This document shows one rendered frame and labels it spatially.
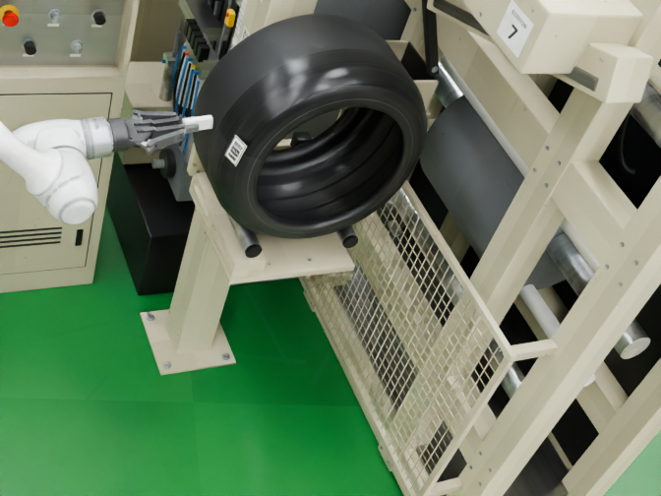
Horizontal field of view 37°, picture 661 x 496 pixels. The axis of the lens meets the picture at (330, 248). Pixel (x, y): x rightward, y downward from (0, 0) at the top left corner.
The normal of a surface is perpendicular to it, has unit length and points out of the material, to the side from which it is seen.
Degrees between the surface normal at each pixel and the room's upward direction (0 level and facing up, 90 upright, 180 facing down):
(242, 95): 57
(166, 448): 0
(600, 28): 90
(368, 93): 79
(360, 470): 0
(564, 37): 90
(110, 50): 90
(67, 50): 90
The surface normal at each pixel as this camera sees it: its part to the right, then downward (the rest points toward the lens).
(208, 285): 0.37, 0.72
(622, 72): 0.44, 0.47
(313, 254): 0.27, -0.70
